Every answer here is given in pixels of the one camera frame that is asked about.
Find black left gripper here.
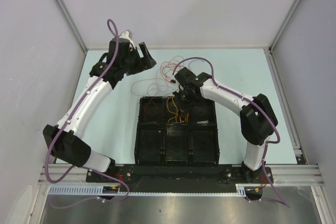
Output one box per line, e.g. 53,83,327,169
120,42,155,76

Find red thin cable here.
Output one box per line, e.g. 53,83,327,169
130,77,174,98

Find brown thin cable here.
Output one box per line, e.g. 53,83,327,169
143,98,161,122

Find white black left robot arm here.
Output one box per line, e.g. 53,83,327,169
43,34,156,182

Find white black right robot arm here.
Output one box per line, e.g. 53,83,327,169
173,67,278,183

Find black six-compartment bin tray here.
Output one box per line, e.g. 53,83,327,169
134,97,220,166

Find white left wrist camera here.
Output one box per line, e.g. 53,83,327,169
119,30,133,41

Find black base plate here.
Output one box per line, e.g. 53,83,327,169
86,164,274,192

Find white slotted cable duct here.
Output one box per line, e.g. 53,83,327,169
49,184,264,198

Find aluminium frame rail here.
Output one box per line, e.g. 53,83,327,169
36,163,323,186

